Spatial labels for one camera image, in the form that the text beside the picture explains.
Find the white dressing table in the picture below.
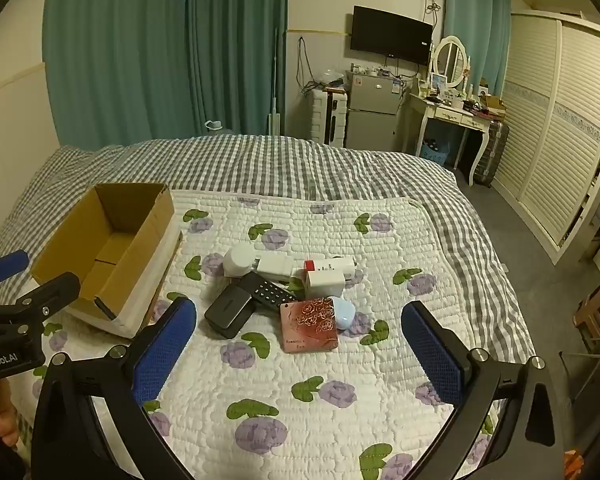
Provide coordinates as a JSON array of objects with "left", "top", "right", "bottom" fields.
[{"left": 402, "top": 90, "right": 492, "bottom": 188}]

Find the teal window curtain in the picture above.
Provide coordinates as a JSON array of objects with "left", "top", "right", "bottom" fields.
[{"left": 42, "top": 0, "right": 288, "bottom": 151}]

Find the white power adapter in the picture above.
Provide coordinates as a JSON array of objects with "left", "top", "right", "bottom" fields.
[{"left": 256, "top": 252, "right": 294, "bottom": 282}]

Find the person's left hand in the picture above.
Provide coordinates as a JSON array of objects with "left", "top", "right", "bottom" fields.
[{"left": 0, "top": 378, "right": 19, "bottom": 448}]

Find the blue storage basket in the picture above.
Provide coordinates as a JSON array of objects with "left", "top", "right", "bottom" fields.
[{"left": 420, "top": 139, "right": 450, "bottom": 166}]

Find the light blue oval case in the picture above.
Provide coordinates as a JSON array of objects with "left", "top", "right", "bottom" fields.
[{"left": 329, "top": 296, "right": 356, "bottom": 332}]

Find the white bottle red cap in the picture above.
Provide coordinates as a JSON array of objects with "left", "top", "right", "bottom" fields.
[{"left": 304, "top": 257, "right": 355, "bottom": 280}]

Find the oval vanity mirror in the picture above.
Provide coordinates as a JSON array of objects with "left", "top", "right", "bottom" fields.
[{"left": 431, "top": 36, "right": 470, "bottom": 88}]

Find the clear water jug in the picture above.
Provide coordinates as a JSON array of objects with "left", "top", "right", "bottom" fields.
[{"left": 204, "top": 120, "right": 223, "bottom": 132}]

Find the pink floral card box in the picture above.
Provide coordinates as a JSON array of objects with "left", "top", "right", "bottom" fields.
[{"left": 280, "top": 298, "right": 338, "bottom": 353}]

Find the black rectangular case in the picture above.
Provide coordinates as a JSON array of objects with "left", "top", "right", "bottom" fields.
[{"left": 204, "top": 285, "right": 256, "bottom": 339}]

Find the black remote control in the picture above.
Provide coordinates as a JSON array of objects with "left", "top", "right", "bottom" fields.
[{"left": 237, "top": 272, "right": 298, "bottom": 312}]

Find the white cube charger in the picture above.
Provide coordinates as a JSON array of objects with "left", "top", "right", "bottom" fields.
[{"left": 304, "top": 270, "right": 346, "bottom": 299}]

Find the white louvered wardrobe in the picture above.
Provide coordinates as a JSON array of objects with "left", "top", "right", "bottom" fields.
[{"left": 493, "top": 11, "right": 600, "bottom": 263}]

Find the white floral quilted mat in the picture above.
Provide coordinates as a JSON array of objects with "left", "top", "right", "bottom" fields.
[{"left": 9, "top": 190, "right": 537, "bottom": 480}]

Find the teal curtain by wardrobe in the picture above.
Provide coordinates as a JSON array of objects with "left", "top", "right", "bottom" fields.
[{"left": 443, "top": 0, "right": 512, "bottom": 96}]

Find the dark hard suitcase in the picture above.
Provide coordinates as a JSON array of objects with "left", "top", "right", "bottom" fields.
[{"left": 474, "top": 120, "right": 509, "bottom": 188}]

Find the wooden folding stool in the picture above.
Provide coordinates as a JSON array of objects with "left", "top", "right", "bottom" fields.
[{"left": 558, "top": 284, "right": 600, "bottom": 405}]

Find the white suitcase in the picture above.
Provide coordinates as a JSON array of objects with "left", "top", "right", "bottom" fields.
[{"left": 310, "top": 89, "right": 348, "bottom": 148}]

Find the black wall television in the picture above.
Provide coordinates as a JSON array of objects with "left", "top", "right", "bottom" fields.
[{"left": 350, "top": 6, "right": 434, "bottom": 66}]

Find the white round jar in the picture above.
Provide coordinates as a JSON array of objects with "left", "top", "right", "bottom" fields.
[{"left": 223, "top": 242, "right": 257, "bottom": 278}]

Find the grey checkered bed cover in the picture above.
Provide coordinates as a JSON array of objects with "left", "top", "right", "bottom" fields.
[{"left": 0, "top": 133, "right": 512, "bottom": 311}]

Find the silver mini fridge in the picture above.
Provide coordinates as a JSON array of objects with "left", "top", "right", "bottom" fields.
[{"left": 344, "top": 74, "right": 403, "bottom": 152}]

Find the brown cardboard box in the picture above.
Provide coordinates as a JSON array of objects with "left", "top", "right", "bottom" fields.
[{"left": 31, "top": 183, "right": 181, "bottom": 339}]

